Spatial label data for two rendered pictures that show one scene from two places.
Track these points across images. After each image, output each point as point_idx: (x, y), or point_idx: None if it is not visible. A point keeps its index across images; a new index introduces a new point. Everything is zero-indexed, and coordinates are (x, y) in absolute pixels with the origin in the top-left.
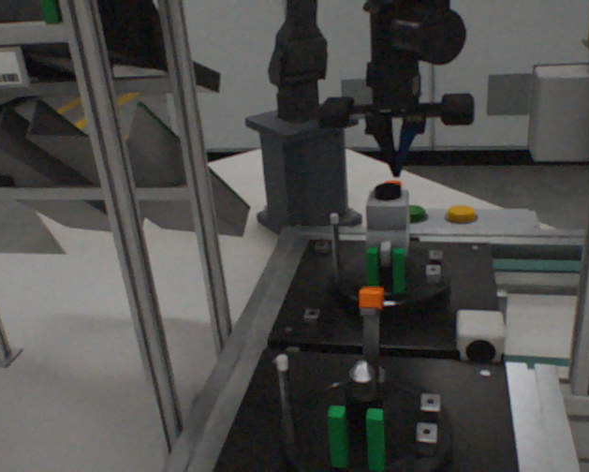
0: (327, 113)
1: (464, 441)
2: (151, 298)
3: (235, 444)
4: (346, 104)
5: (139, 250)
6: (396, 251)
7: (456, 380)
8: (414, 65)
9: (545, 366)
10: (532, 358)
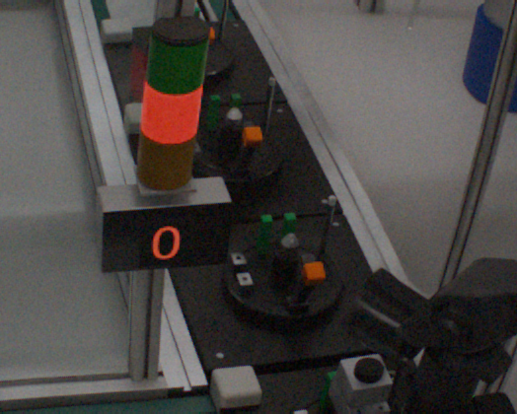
0: (491, 392)
1: (216, 300)
2: (457, 227)
3: (363, 269)
4: (479, 401)
5: (465, 191)
6: (334, 374)
7: (239, 346)
8: (409, 381)
9: (176, 384)
10: (187, 410)
